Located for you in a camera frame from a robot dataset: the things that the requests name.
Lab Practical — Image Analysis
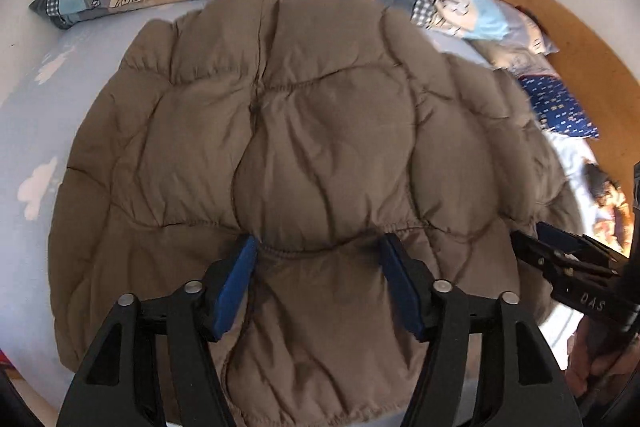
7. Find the brown puffer jacket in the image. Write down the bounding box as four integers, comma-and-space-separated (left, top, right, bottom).
47, 0, 583, 427

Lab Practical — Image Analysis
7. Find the orange floral cloth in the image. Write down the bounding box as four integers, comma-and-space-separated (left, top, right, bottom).
582, 162, 633, 253

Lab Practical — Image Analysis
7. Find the navy star-print pillow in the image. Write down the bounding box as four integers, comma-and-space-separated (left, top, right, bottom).
517, 74, 600, 138

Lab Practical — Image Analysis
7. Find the white fleece blanket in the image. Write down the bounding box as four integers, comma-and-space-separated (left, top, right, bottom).
542, 129, 608, 358

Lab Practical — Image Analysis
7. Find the light blue cloud-print bed sheet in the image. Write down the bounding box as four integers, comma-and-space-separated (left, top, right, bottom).
0, 0, 506, 413

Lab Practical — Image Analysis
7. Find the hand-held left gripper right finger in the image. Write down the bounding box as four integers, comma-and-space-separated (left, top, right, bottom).
379, 232, 584, 427

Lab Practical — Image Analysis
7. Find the beige pillow with drawing print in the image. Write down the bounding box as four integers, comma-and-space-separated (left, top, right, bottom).
475, 37, 558, 74

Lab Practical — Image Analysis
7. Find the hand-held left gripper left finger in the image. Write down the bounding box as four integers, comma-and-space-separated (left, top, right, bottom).
56, 235, 259, 427

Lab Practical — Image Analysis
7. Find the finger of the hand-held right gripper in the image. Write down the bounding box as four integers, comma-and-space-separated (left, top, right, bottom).
537, 222, 626, 268
509, 231, 616, 291

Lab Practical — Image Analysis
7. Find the person's right hand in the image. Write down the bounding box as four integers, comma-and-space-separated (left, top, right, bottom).
566, 319, 640, 402

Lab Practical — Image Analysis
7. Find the wooden headboard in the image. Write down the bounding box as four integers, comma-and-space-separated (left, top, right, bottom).
500, 0, 640, 168

